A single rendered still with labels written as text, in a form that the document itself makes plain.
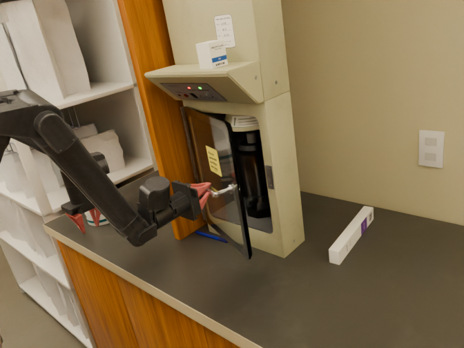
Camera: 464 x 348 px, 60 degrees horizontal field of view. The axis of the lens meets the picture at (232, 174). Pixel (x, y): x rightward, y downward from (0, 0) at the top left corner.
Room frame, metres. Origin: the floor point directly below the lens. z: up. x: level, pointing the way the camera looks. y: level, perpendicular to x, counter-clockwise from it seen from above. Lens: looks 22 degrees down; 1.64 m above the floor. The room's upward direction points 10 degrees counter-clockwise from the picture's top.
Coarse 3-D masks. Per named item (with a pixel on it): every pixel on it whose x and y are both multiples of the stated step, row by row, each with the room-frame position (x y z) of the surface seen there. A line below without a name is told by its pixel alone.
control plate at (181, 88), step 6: (162, 84) 1.13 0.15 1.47; (168, 84) 1.11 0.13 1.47; (174, 84) 1.09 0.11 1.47; (180, 84) 1.07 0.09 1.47; (186, 84) 1.05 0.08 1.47; (192, 84) 1.04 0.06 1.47; (198, 84) 1.02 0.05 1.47; (204, 84) 1.00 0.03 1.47; (174, 90) 1.13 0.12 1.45; (180, 90) 1.11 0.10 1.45; (186, 90) 1.09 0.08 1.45; (192, 90) 1.08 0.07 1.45; (198, 90) 1.06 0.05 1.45; (204, 90) 1.04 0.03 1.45; (210, 90) 1.02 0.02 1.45; (180, 96) 1.15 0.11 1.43; (192, 96) 1.11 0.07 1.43; (198, 96) 1.09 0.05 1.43; (204, 96) 1.07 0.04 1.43; (210, 96) 1.06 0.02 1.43; (216, 96) 1.04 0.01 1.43
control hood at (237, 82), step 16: (192, 64) 1.15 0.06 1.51; (240, 64) 0.98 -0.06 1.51; (256, 64) 0.98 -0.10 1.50; (160, 80) 1.11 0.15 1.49; (176, 80) 1.06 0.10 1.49; (192, 80) 1.02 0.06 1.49; (208, 80) 0.98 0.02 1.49; (224, 80) 0.94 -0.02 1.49; (240, 80) 0.94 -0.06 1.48; (256, 80) 0.97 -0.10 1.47; (224, 96) 1.02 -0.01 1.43; (240, 96) 0.98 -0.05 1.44; (256, 96) 0.97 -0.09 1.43
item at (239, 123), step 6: (228, 114) 1.14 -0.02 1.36; (228, 120) 1.13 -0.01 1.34; (234, 120) 1.10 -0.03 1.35; (240, 120) 1.09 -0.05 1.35; (246, 120) 1.08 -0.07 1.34; (252, 120) 1.08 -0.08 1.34; (234, 126) 1.10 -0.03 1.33; (240, 126) 1.09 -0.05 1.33; (246, 126) 1.08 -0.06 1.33; (252, 126) 1.07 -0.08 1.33; (258, 126) 1.07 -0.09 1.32
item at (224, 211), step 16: (192, 112) 1.13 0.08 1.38; (192, 128) 1.15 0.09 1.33; (208, 128) 1.04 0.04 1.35; (224, 128) 0.94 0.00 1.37; (192, 144) 1.18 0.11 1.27; (208, 144) 1.06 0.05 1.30; (224, 144) 0.96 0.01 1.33; (208, 160) 1.08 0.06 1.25; (224, 160) 0.97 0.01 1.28; (208, 176) 1.10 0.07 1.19; (224, 176) 0.99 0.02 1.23; (240, 192) 0.93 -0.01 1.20; (208, 208) 1.16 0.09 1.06; (224, 208) 1.03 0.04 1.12; (240, 208) 0.93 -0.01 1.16; (224, 224) 1.05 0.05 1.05; (240, 224) 0.94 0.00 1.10; (240, 240) 0.96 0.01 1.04
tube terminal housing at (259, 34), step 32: (192, 0) 1.13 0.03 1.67; (224, 0) 1.05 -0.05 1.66; (256, 0) 1.00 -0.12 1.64; (192, 32) 1.15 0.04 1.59; (256, 32) 0.99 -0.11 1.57; (288, 96) 1.06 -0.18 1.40; (288, 128) 1.05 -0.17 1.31; (288, 160) 1.04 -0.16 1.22; (288, 192) 1.03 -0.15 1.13; (288, 224) 1.01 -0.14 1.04
